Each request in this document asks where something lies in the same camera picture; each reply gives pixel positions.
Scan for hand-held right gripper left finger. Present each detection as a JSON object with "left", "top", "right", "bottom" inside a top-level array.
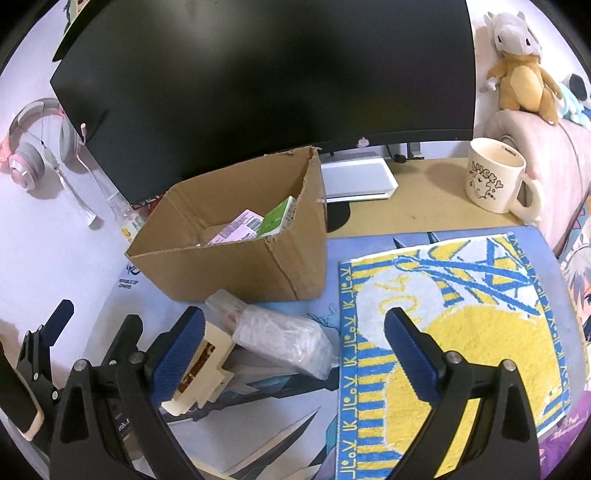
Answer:
[{"left": 48, "top": 307, "right": 206, "bottom": 480}]

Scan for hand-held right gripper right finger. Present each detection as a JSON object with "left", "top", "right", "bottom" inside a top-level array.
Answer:
[{"left": 384, "top": 308, "right": 541, "bottom": 480}]

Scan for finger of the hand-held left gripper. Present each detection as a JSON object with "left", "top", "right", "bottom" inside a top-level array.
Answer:
[
  {"left": 17, "top": 300, "right": 75, "bottom": 370},
  {"left": 99, "top": 315, "right": 144, "bottom": 366}
]

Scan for cream hair claw clip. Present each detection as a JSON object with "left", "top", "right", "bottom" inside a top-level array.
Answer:
[{"left": 161, "top": 320, "right": 235, "bottom": 415}]

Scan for brown cardboard box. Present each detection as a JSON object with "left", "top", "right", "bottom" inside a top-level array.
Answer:
[{"left": 126, "top": 146, "right": 329, "bottom": 303}]

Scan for pink cartoon package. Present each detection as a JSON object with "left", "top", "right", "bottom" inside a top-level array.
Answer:
[{"left": 203, "top": 209, "right": 265, "bottom": 246}]

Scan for white and green paper box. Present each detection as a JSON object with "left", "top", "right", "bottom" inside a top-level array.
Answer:
[{"left": 257, "top": 196, "right": 297, "bottom": 238}]

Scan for black phone cream case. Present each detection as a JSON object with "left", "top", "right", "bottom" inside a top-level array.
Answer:
[{"left": 0, "top": 342, "right": 45, "bottom": 439}]

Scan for yellow and blue towel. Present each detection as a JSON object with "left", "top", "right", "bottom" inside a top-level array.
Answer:
[{"left": 337, "top": 232, "right": 573, "bottom": 480}]

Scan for small clear plastic box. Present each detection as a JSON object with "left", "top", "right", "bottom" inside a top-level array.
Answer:
[{"left": 204, "top": 289, "right": 266, "bottom": 330}]

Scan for clear cotton swab box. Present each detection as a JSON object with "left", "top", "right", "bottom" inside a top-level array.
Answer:
[{"left": 232, "top": 308, "right": 339, "bottom": 380}]

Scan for clear spray bottle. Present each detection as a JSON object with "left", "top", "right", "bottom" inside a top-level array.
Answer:
[{"left": 107, "top": 194, "right": 146, "bottom": 243}]

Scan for anime printed desk mat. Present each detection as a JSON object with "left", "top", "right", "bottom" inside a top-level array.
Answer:
[{"left": 83, "top": 226, "right": 591, "bottom": 480}]

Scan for dark round pad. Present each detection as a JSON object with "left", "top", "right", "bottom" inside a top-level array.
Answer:
[{"left": 325, "top": 202, "right": 354, "bottom": 232}]

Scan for pink cat-ear headphones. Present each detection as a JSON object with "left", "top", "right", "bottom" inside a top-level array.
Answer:
[{"left": 0, "top": 98, "right": 116, "bottom": 204}]

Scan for anime printed blanket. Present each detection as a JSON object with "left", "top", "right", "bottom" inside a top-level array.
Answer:
[{"left": 558, "top": 194, "right": 591, "bottom": 352}]

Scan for white flat console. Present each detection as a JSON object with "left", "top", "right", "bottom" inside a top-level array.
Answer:
[{"left": 321, "top": 157, "right": 399, "bottom": 202}]

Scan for cream cartoon mug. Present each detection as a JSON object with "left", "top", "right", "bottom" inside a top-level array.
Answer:
[{"left": 463, "top": 137, "right": 546, "bottom": 227}]

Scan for grey monitor stand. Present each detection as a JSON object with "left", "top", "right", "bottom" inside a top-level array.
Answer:
[{"left": 383, "top": 142, "right": 423, "bottom": 163}]

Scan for pink padded sofa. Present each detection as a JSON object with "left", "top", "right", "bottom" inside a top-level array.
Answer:
[{"left": 482, "top": 110, "right": 591, "bottom": 250}]

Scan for orange plush toy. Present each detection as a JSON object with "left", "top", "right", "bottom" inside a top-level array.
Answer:
[{"left": 480, "top": 11, "right": 564, "bottom": 125}]

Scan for blue plush toy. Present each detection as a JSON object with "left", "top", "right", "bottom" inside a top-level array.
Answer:
[{"left": 556, "top": 88, "right": 591, "bottom": 123}]

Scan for black computer monitor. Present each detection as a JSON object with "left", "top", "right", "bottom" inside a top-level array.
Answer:
[{"left": 50, "top": 0, "right": 476, "bottom": 206}]

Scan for black and white plush toy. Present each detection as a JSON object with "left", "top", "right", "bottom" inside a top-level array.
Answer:
[{"left": 561, "top": 71, "right": 591, "bottom": 100}]

